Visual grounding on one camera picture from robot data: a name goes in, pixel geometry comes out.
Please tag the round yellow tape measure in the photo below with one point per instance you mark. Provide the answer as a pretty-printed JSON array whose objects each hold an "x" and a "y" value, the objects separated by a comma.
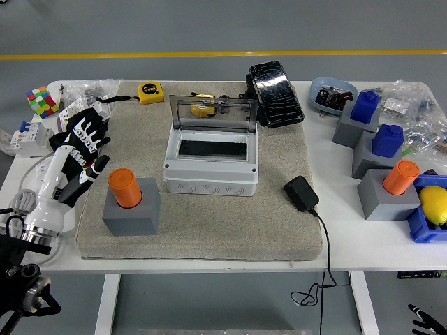
[{"x": 202, "y": 110}]

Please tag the dark electronic components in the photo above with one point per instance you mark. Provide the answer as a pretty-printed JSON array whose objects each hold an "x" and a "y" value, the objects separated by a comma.
[{"x": 331, "y": 97}]

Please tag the square yellow tape measure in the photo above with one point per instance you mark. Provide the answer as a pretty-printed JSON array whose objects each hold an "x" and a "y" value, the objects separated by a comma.
[{"x": 150, "y": 93}]

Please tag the small white module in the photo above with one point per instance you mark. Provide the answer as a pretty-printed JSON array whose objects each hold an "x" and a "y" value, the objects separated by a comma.
[{"x": 104, "y": 111}]

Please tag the grey block with round hole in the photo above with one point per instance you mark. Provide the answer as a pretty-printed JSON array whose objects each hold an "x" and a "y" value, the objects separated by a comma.
[
  {"x": 380, "y": 206},
  {"x": 136, "y": 220}
]

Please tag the light blue bowl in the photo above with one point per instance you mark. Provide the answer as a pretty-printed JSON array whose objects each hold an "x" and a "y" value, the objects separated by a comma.
[{"x": 319, "y": 85}]

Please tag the orange cylinder battery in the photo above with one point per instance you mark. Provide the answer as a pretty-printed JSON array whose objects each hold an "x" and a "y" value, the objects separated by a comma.
[
  {"x": 124, "y": 188},
  {"x": 399, "y": 178}
]

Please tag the black table control panel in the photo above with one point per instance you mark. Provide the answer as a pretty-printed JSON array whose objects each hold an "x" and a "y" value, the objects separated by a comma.
[{"x": 419, "y": 275}]

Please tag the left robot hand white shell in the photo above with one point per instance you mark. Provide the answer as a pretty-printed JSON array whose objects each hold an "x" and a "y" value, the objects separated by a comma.
[{"x": 52, "y": 206}]

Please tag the large colourful puzzle cube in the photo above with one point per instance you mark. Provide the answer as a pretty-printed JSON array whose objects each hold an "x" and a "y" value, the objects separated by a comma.
[{"x": 42, "y": 103}]

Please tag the glossy black pouch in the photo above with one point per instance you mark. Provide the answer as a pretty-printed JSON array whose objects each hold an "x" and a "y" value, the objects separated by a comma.
[{"x": 276, "y": 94}]

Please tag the grey junction box smoky lid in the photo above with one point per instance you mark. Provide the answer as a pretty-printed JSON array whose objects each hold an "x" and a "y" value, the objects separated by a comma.
[{"x": 209, "y": 181}]

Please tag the white table leg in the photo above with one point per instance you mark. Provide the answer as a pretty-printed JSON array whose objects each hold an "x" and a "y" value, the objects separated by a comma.
[
  {"x": 106, "y": 307},
  {"x": 363, "y": 303}
]

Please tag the blue plastic bin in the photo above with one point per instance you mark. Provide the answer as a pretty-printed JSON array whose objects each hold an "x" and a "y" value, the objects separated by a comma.
[{"x": 419, "y": 230}]

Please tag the grey block holder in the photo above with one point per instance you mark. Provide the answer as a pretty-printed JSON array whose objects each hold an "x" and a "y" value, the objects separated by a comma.
[
  {"x": 345, "y": 132},
  {"x": 366, "y": 164}
]

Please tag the small black cylinder cell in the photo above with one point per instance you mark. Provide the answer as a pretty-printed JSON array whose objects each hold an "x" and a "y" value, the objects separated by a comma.
[{"x": 224, "y": 110}]

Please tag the blue bottle-shaped block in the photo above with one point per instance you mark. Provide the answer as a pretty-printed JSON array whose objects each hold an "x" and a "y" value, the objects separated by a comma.
[
  {"x": 365, "y": 108},
  {"x": 387, "y": 141}
]

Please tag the small bag of white parts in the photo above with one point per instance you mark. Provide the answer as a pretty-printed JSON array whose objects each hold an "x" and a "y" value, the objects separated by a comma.
[{"x": 394, "y": 104}]

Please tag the thin screwdriver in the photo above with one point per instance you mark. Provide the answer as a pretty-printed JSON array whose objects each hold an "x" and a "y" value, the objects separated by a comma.
[{"x": 61, "y": 96}]

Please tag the beige padded mat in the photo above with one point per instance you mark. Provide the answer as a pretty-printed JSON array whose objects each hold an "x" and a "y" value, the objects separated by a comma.
[{"x": 209, "y": 227}]

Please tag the white printed packet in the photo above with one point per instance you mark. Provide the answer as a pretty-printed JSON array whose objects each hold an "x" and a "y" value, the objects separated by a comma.
[{"x": 71, "y": 110}]

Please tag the yellow lemon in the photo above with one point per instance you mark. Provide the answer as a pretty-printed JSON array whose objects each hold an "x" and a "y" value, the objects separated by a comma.
[{"x": 434, "y": 204}]

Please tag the small black bracket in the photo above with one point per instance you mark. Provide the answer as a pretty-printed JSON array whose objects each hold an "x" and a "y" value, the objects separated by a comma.
[{"x": 249, "y": 91}]

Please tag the white circuit breaker blue lever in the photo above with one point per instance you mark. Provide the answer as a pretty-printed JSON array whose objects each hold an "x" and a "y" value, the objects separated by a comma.
[{"x": 31, "y": 137}]

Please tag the clear bag of small parts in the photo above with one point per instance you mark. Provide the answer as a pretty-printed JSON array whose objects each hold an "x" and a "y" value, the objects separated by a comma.
[{"x": 426, "y": 118}]

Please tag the small black item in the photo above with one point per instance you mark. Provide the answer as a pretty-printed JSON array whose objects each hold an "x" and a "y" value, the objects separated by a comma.
[{"x": 431, "y": 172}]

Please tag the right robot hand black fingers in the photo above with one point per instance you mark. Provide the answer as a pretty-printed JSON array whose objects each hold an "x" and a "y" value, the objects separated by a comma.
[{"x": 426, "y": 317}]

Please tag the small green item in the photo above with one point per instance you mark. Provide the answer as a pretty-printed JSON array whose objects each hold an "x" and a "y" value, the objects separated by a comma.
[{"x": 406, "y": 151}]

